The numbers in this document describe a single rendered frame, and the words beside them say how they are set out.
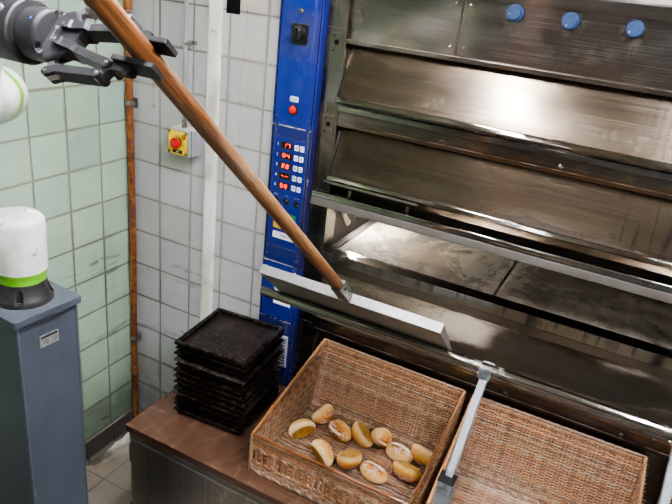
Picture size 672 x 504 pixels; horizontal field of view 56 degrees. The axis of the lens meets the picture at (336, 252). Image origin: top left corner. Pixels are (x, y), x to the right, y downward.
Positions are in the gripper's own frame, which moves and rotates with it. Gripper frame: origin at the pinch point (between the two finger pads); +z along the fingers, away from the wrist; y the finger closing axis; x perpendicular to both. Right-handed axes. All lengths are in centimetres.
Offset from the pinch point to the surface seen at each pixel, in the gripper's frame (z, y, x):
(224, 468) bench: -31, 59, -143
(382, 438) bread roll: 9, 30, -164
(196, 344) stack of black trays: -56, 26, -136
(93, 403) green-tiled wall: -120, 64, -185
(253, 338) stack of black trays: -43, 16, -147
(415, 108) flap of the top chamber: -4, -62, -105
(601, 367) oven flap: 68, -15, -152
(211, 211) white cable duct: -78, -22, -140
